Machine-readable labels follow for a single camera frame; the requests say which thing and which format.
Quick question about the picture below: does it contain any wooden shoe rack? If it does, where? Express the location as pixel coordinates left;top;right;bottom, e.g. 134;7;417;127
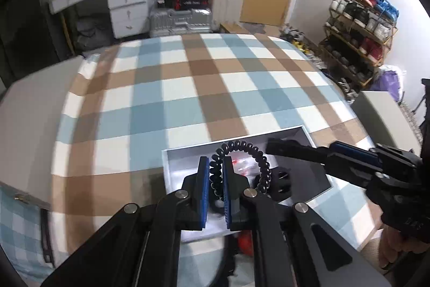
318;0;397;87

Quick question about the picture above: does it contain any silver suitcase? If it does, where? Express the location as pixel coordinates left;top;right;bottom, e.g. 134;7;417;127
149;7;213;38

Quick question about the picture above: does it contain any black hair claw clip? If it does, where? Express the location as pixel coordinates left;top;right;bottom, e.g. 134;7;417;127
255;166;293;202

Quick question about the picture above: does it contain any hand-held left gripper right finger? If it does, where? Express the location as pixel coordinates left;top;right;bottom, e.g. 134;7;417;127
223;156;392;287

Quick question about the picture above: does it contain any white cardboard box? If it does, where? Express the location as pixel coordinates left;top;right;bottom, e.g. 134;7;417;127
162;126;333;242

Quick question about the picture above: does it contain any blue plaid cloth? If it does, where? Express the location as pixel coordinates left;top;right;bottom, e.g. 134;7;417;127
0;186;58;284

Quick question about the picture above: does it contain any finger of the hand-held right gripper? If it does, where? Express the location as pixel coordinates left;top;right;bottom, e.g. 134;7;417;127
324;142;382;188
266;138;328;164

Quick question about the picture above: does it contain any grey storage box with latch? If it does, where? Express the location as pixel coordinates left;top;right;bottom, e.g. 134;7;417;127
0;56;88;207

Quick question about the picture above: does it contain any person's right hand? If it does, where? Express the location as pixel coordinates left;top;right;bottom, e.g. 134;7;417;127
379;226;415;271

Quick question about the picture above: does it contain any pile of shoes on floor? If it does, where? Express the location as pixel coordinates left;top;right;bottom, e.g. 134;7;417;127
280;25;323;55

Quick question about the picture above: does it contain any black tripod stand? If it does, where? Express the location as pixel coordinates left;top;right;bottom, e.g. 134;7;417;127
413;79;430;140

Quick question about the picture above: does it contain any white vanity desk with drawers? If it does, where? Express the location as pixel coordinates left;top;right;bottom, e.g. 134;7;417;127
49;0;152;39

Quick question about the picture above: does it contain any red round tin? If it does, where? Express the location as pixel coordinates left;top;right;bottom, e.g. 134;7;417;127
238;230;254;256

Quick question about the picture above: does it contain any black spiral hair tie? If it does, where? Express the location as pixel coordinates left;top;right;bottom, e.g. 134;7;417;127
209;140;271;200

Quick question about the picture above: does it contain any brown cardboard box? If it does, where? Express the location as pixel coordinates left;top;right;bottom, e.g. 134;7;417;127
220;23;251;35

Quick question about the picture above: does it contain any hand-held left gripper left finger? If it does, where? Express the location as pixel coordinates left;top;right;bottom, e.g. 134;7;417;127
40;156;210;287

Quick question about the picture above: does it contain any plain grey box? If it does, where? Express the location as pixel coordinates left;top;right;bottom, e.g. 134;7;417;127
351;90;422;153

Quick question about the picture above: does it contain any grey bag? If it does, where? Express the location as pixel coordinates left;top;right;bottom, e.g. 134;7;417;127
76;16;113;45

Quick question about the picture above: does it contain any plaid tablecloth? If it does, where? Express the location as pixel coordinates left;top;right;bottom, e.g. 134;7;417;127
50;33;384;287

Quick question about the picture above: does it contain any purple plastic bag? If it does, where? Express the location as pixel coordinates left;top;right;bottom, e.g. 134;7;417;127
378;65;402;102

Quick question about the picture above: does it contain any black red shoe box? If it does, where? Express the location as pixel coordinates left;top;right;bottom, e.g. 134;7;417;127
175;0;209;10

